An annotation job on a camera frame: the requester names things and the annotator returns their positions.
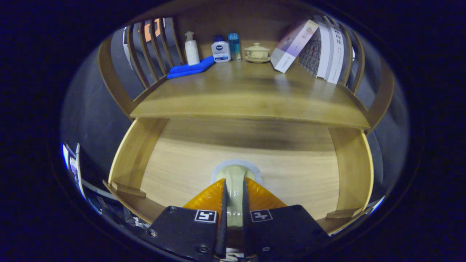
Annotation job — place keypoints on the plain white book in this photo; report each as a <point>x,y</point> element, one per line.
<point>324,51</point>

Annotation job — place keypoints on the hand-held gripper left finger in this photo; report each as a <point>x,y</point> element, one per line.
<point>221,218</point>

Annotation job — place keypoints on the wooden cabinet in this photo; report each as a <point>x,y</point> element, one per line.
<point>211,22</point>

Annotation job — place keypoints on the wooden drawer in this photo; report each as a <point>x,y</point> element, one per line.
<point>182,163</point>

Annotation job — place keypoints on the teal bottle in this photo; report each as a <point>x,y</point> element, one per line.
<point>235,47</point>

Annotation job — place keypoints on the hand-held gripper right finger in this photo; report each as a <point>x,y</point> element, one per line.
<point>247,225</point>

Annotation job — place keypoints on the wooden countertop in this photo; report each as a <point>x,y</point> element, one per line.
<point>247,94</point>

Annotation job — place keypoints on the white book with black characters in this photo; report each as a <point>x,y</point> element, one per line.
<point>336,54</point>

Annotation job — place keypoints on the beige lidded tea bowl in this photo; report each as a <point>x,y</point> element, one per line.
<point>257,53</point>

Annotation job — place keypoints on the white pump bottle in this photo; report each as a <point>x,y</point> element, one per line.
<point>192,51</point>

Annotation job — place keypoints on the dark patterned book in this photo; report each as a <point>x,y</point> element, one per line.
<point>311,56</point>

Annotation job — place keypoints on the blue cloth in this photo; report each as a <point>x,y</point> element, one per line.
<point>189,69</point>

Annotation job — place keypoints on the white blue-label lotion bottle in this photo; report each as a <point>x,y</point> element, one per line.
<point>221,51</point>

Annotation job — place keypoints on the purple leaning book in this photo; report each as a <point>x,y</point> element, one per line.
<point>293,47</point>

